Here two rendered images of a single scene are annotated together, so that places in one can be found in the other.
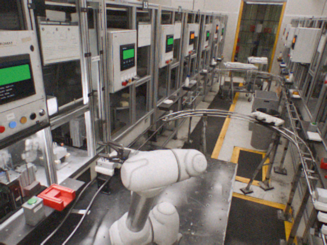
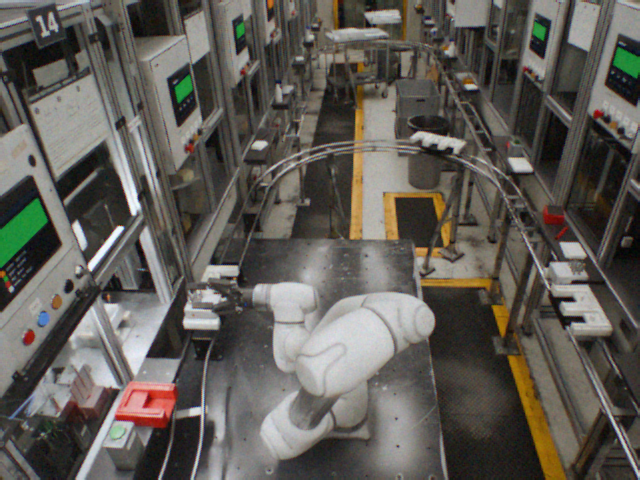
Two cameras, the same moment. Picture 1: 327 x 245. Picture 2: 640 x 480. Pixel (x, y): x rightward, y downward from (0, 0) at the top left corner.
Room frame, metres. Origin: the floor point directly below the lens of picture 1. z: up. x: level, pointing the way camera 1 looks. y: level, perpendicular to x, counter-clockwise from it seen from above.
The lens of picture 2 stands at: (0.14, 0.22, 2.18)
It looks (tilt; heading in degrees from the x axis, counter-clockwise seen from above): 34 degrees down; 348
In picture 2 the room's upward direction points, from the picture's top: 3 degrees counter-clockwise
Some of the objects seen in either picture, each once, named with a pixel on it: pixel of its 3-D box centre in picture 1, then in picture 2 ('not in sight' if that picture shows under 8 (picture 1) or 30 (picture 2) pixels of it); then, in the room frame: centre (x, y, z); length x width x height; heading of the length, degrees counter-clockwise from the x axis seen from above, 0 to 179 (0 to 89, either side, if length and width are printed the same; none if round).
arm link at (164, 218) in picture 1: (163, 221); (342, 390); (1.11, -0.03, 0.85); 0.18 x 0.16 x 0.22; 114
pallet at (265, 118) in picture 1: (265, 120); (437, 145); (2.86, -1.23, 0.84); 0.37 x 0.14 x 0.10; 39
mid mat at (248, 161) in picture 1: (249, 164); (417, 220); (3.18, -1.28, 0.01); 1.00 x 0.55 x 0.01; 161
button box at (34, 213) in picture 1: (32, 210); (121, 444); (1.01, 0.65, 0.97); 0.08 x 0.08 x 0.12; 71
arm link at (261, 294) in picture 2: (134, 157); (263, 297); (1.34, 0.17, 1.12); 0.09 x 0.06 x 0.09; 161
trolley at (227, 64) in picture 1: (237, 80); (357, 62); (6.59, -1.85, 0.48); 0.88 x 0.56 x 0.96; 89
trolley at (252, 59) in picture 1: (255, 73); (383, 42); (7.66, -2.64, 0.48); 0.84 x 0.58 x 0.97; 169
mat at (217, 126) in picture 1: (222, 106); (340, 118); (5.76, -1.35, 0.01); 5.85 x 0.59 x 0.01; 161
